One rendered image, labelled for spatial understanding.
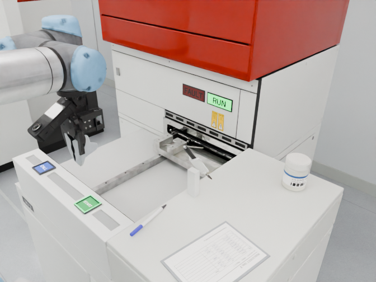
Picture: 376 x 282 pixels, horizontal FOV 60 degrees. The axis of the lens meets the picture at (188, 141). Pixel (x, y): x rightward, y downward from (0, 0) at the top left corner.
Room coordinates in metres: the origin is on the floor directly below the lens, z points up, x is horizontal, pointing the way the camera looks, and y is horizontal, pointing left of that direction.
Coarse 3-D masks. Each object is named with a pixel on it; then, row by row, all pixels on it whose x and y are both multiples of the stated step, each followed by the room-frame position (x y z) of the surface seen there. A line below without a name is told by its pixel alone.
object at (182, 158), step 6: (156, 150) 1.17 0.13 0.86; (162, 150) 1.15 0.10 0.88; (168, 156) 1.12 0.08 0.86; (174, 156) 1.10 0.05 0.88; (180, 156) 1.10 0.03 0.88; (186, 156) 1.10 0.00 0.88; (198, 156) 1.10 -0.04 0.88; (180, 162) 1.08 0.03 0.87; (186, 162) 1.06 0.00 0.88; (204, 162) 1.06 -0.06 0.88; (210, 162) 1.06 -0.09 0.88; (210, 168) 1.02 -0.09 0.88; (216, 168) 1.02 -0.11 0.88
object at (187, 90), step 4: (184, 88) 1.25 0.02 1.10; (188, 88) 1.24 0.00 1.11; (192, 88) 1.22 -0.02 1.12; (184, 92) 1.25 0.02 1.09; (188, 92) 1.24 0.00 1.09; (192, 92) 1.22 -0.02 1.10; (196, 92) 1.21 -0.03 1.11; (200, 92) 1.19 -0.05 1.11; (192, 96) 1.22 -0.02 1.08; (196, 96) 1.21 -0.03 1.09; (200, 96) 1.19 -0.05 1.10
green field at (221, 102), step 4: (208, 96) 1.17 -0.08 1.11; (212, 96) 1.15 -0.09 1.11; (216, 96) 1.14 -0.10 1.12; (208, 100) 1.17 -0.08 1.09; (212, 100) 1.15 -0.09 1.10; (216, 100) 1.14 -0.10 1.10; (220, 100) 1.13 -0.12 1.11; (224, 100) 1.12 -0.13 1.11; (228, 100) 1.10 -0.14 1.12; (212, 104) 1.15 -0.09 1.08; (216, 104) 1.14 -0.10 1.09; (220, 104) 1.13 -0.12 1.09; (224, 104) 1.11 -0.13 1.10; (228, 104) 1.10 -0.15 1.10; (224, 108) 1.11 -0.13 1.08; (228, 108) 1.10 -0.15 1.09
